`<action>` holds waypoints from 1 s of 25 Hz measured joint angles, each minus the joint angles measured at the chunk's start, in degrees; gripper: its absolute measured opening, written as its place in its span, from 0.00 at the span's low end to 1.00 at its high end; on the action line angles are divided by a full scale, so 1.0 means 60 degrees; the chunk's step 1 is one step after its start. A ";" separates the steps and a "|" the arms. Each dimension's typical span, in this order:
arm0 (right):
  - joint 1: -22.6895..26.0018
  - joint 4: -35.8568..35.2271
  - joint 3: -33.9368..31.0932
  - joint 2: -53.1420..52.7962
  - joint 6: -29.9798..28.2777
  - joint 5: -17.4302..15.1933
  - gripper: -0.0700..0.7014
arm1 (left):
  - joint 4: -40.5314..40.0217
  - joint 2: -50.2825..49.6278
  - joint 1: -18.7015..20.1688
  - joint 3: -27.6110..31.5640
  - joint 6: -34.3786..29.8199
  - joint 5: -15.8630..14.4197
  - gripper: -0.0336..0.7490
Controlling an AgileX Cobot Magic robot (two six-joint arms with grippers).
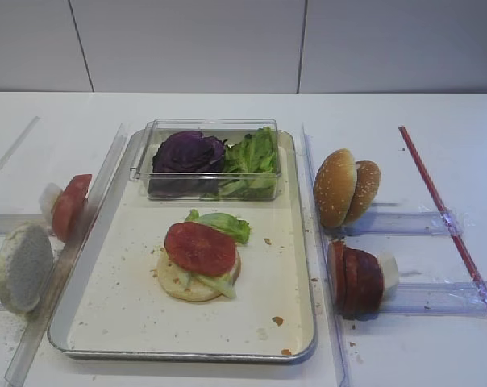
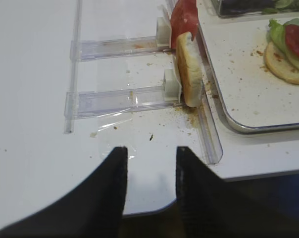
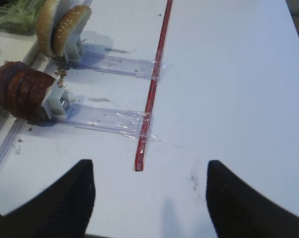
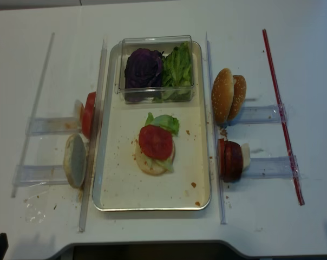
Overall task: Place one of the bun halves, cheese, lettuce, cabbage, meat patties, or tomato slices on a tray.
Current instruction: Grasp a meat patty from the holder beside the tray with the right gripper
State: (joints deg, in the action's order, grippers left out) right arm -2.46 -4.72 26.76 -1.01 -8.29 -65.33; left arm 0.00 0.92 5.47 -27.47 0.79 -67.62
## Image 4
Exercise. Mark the dark red meat patty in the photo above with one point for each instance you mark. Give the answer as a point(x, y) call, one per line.
point(233, 162)

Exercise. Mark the bread bun slice left rack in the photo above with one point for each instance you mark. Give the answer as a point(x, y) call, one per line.
point(74, 161)

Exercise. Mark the tomato slice in left rack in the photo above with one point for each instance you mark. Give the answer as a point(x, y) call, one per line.
point(88, 114)

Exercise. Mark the tomato slice on stack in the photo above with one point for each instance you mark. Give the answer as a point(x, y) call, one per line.
point(155, 142)

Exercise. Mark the green lettuce leaf on stack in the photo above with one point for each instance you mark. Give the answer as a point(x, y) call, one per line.
point(167, 122)

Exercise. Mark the red tomato slice right rack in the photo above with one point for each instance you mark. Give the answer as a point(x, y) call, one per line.
point(221, 156)

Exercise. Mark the green lettuce in box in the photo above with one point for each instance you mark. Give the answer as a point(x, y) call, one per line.
point(177, 67)

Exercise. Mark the clear lower left track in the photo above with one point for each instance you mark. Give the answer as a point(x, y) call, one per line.
point(30, 175)

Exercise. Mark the clear track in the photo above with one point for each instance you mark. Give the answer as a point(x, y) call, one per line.
point(52, 126)
point(272, 168)
point(260, 115)
point(30, 175)

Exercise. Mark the clear upper left track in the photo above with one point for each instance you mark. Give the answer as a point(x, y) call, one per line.
point(52, 126)

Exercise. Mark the cream rectangular metal tray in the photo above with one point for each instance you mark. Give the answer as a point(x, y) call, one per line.
point(119, 184)

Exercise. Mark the white pusher block left upper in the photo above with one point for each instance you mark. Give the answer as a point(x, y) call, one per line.
point(78, 111)

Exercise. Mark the bottom bun slice on tray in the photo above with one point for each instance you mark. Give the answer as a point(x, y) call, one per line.
point(154, 166)

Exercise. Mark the dark monitor bezel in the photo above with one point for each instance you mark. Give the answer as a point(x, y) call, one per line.
point(154, 250)

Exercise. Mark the purple cabbage leaf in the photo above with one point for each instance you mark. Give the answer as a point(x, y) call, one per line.
point(144, 69)

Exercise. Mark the clear plastic vegetable box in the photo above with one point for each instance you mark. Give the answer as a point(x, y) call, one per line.
point(160, 94)

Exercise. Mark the sesame bun top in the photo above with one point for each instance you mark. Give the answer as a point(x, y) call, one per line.
point(222, 95)

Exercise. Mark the clear lower right track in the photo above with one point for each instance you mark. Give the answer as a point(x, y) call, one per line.
point(272, 168)

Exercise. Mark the clear upper right track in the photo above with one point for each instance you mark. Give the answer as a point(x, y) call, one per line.
point(260, 115)

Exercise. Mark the clear rail left of tray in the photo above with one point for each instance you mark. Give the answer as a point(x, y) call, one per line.
point(93, 140)

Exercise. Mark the clear rail far left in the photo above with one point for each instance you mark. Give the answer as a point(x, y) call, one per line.
point(33, 113)

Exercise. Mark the red plastic rail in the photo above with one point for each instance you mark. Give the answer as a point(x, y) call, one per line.
point(292, 157)

